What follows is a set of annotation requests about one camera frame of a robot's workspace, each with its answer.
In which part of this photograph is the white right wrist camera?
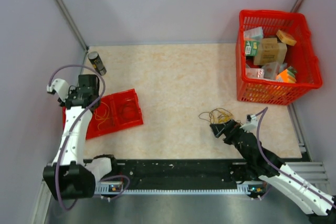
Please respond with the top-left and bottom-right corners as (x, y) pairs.
(240, 114), (259, 132)

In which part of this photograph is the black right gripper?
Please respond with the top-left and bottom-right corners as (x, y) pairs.
(209, 119), (251, 162)

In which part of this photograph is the white pastel box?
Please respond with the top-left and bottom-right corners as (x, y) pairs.
(243, 26), (264, 40)

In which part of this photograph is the large brown cardboard box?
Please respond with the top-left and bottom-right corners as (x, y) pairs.
(253, 38), (287, 66)

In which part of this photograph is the pale pink box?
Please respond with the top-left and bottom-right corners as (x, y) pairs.
(262, 61), (280, 80)

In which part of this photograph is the red plastic basket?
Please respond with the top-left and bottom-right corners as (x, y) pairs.
(236, 9), (323, 105)

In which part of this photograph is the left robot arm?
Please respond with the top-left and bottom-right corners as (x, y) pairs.
(43, 74), (119, 200)

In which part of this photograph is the yellow orange small box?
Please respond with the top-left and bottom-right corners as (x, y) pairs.
(276, 29), (297, 46)

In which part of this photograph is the white red packet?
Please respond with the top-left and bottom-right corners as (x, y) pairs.
(246, 68), (265, 79)

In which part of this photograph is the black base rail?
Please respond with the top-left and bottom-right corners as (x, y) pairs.
(93, 159), (263, 197)

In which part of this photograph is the green small box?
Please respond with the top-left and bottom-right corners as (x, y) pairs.
(244, 40), (260, 57)

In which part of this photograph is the cable bundle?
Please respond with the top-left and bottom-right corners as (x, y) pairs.
(198, 107), (242, 126)

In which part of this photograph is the yellow cable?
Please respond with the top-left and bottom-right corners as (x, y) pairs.
(93, 107), (111, 132)

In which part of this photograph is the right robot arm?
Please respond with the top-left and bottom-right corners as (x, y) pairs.
(209, 120), (335, 223)

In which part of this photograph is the black cylindrical can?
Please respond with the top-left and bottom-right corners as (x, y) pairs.
(88, 51), (107, 76)

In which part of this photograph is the brown cable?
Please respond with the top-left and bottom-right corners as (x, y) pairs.
(118, 99), (139, 122)

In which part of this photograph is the red plastic tray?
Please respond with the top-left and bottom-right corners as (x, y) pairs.
(62, 88), (144, 141)

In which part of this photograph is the orange green box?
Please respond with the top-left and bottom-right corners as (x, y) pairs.
(276, 67), (297, 83)

